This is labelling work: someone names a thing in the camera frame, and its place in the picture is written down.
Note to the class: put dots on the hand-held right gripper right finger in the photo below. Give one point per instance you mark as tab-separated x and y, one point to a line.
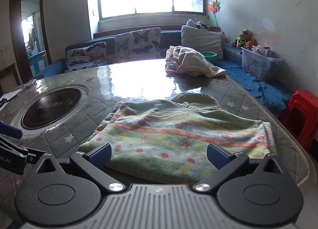
216	156

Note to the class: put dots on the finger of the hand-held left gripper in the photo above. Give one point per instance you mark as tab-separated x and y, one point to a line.
34	158
10	129

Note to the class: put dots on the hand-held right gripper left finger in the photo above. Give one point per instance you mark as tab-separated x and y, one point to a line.
100	156

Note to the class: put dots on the green floral patterned garment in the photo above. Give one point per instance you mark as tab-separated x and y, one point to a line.
169	132

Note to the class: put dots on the pile of beige pink clothes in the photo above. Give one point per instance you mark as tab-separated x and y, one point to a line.
191	60

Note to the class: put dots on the white paper sheet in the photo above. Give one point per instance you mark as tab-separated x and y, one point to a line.
10	96

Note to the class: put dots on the black round induction cooker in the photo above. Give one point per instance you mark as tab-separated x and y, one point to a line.
49	107

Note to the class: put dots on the small clear plastic packet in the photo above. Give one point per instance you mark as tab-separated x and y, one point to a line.
31	84

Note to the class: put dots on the dark wooden chair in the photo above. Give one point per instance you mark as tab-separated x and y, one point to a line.
8	75

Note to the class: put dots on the grey quilted star table cover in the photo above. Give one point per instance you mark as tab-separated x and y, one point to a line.
238	100

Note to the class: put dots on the blue and white cabinet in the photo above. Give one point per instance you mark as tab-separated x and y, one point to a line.
37	62

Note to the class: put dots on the blue blanket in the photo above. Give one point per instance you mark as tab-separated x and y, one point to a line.
253	82

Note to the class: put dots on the red plastic stool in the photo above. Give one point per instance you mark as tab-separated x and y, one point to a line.
300	117

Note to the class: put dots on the pink cloth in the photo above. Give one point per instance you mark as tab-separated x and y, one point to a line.
171	71

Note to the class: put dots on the clear plastic storage box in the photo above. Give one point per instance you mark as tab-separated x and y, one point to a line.
258	66

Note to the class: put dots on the green bowl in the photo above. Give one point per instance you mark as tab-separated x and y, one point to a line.
210	55

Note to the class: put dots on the small butterfly print cushion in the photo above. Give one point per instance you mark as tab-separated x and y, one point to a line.
87	55

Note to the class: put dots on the pink and white toy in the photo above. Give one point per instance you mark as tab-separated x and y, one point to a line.
259	50

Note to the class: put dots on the orange toy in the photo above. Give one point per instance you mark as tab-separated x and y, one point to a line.
250	43

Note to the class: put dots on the grey pillow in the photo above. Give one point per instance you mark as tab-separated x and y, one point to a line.
201	39

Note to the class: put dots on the large butterfly print cushion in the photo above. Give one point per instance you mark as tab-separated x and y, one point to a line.
139	44

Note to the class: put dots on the brown teddy bear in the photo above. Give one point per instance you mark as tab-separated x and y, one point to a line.
241	40

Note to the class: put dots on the pink plush toy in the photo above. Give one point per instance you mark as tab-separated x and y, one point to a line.
222	36

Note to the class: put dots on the blue sofa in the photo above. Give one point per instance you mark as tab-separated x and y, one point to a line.
171	38

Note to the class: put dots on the black and white plush toy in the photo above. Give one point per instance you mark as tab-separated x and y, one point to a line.
198	24

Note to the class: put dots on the colourful pinwheel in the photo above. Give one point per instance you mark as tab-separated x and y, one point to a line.
214	7

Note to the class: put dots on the brown door frame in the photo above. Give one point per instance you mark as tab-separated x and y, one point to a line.
15	33

